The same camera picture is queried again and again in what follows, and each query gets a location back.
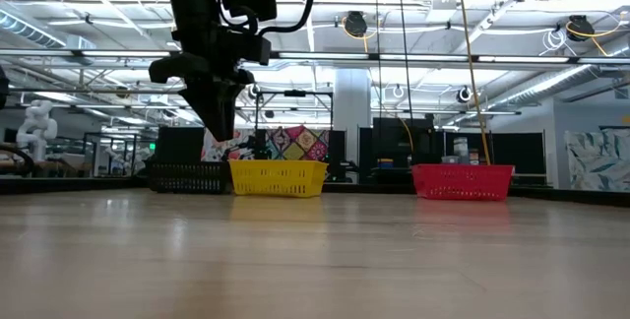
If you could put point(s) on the floral print cloth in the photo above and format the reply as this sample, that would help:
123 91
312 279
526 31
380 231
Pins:
243 144

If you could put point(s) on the black slotted plastic basket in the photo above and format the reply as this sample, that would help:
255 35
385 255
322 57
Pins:
189 177

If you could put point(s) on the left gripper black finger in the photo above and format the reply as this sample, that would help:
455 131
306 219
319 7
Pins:
211 112
238 102

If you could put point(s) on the red slotted plastic basket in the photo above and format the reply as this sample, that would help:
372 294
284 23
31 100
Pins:
462 181

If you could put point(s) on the white square column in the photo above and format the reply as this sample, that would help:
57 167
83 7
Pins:
352 112

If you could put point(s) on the yellow slotted plastic basket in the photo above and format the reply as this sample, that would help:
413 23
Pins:
278 178

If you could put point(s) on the leaf print cloth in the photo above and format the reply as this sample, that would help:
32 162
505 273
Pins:
598 161

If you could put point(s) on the black gantry frame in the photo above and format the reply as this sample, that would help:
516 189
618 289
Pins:
295 92

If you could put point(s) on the black partition panel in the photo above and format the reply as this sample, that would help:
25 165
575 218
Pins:
179 144
517 151

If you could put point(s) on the yellow pole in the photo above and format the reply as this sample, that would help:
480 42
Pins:
472 68

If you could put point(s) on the colourful patchwork quilt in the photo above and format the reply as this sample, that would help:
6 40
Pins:
300 144

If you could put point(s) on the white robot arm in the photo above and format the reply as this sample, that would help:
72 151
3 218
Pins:
37 124

